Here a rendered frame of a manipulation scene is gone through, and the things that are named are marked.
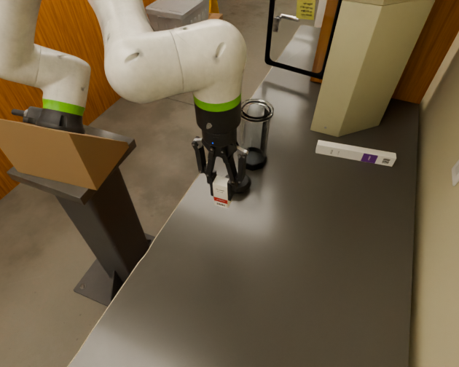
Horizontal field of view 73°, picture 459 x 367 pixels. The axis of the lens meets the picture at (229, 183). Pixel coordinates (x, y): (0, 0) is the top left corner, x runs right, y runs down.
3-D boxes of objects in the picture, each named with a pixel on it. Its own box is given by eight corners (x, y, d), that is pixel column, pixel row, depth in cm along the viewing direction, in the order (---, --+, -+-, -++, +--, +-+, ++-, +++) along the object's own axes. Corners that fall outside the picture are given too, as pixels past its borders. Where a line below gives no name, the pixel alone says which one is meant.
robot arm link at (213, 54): (259, 28, 47) (233, 4, 54) (178, 43, 44) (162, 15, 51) (255, 107, 57) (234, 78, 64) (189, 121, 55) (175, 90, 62)
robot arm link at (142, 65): (135, -40, 65) (146, 15, 74) (78, -34, 62) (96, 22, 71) (179, 46, 44) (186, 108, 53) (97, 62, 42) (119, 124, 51)
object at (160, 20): (213, 27, 337) (211, -7, 312) (186, 51, 300) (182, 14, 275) (179, 21, 348) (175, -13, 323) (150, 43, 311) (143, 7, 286)
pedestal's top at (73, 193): (12, 179, 111) (6, 172, 108) (72, 127, 131) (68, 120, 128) (84, 205, 103) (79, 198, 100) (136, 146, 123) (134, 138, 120)
